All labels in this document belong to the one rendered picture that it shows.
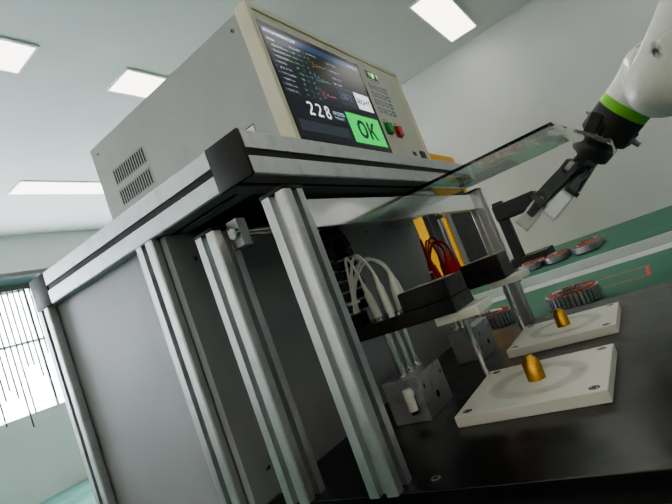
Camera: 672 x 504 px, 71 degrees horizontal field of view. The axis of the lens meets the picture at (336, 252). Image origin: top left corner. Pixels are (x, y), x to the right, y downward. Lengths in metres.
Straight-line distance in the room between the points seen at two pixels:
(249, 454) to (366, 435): 0.16
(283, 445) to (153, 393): 0.19
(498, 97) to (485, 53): 0.55
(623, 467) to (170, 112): 0.65
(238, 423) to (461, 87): 5.92
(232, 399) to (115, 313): 0.19
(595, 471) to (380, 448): 0.16
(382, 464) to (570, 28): 5.89
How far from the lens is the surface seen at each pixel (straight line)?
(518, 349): 0.75
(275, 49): 0.64
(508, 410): 0.52
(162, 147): 0.74
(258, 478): 0.55
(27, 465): 7.00
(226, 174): 0.45
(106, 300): 0.65
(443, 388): 0.64
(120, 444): 0.70
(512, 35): 6.25
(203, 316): 0.53
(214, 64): 0.67
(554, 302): 1.11
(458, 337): 0.81
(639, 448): 0.41
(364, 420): 0.42
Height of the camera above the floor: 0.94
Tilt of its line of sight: 6 degrees up
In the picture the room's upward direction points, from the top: 21 degrees counter-clockwise
